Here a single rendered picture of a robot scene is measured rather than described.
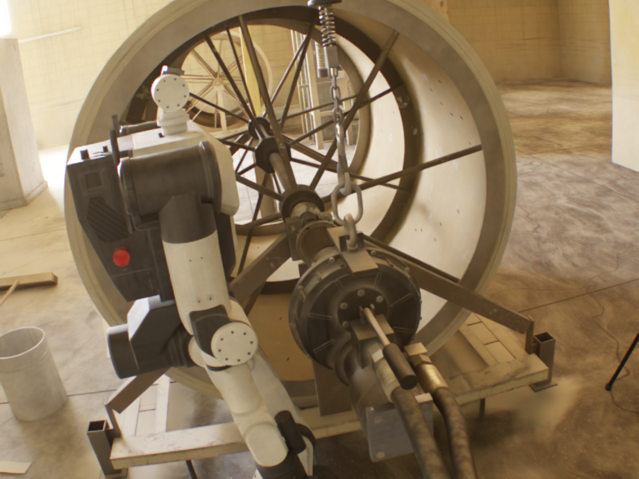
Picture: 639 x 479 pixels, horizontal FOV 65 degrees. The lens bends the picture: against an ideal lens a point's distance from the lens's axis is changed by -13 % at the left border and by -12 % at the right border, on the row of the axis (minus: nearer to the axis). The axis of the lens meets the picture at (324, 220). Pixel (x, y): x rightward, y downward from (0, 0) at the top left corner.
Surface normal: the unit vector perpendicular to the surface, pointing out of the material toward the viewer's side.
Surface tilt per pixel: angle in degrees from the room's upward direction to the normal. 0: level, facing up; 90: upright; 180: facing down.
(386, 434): 90
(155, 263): 101
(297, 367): 7
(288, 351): 7
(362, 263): 0
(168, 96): 90
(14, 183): 90
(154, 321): 90
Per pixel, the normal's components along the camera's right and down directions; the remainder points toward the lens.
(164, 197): 0.36, 0.56
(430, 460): -0.26, -0.75
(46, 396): 0.82, 0.10
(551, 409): -0.11, -0.94
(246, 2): 0.18, 0.30
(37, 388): 0.65, 0.18
